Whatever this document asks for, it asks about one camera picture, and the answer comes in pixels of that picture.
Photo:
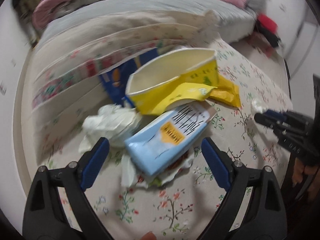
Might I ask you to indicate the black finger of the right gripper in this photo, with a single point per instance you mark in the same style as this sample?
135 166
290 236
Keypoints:
280 119

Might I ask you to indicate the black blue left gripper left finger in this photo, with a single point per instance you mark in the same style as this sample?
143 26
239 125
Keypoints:
44 216

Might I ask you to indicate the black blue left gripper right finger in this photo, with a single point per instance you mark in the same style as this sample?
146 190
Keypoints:
252 207

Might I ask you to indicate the small white tissue wad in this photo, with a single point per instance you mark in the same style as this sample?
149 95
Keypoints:
258 107

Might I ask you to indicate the yellow snack wrapper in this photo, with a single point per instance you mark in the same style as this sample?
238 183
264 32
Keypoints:
227 93

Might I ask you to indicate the white paper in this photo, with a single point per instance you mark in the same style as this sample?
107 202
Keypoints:
113 122

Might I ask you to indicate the light blue milk carton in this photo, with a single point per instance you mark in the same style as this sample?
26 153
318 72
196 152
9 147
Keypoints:
168 137

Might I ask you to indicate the blue snack box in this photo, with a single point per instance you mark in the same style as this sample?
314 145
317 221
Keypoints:
114 81

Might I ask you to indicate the person left hand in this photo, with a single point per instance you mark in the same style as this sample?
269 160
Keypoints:
149 236

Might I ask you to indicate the red bag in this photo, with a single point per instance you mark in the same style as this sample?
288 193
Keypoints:
267 23

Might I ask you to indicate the grey bed sheet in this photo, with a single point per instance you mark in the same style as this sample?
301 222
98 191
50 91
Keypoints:
233 23

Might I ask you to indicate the floral bed sheet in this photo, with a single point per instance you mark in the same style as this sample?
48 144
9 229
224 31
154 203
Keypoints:
180 205

